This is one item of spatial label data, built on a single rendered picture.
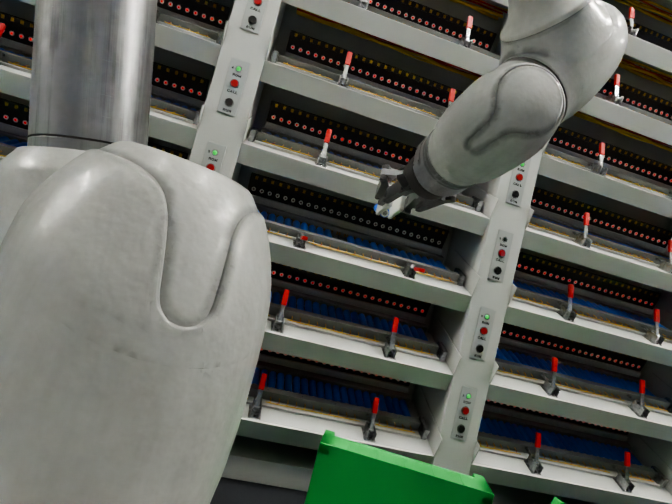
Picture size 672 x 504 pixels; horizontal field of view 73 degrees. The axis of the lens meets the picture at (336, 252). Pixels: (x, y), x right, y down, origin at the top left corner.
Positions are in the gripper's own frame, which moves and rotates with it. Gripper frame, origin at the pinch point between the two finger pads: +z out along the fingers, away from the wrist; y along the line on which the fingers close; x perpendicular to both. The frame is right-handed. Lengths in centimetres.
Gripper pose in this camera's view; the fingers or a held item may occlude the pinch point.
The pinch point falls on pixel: (390, 205)
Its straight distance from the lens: 85.2
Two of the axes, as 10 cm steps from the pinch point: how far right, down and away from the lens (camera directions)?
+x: -2.3, 9.5, -2.1
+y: -9.5, -2.7, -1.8
